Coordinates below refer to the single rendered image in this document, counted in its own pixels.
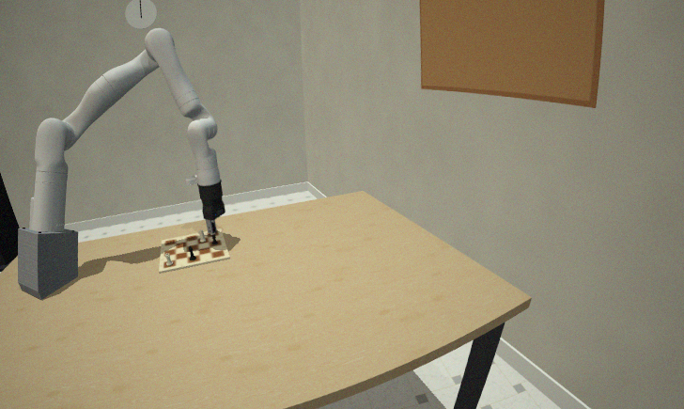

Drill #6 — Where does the brown and cream chessboard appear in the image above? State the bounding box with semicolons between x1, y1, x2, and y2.
159;228;230;273

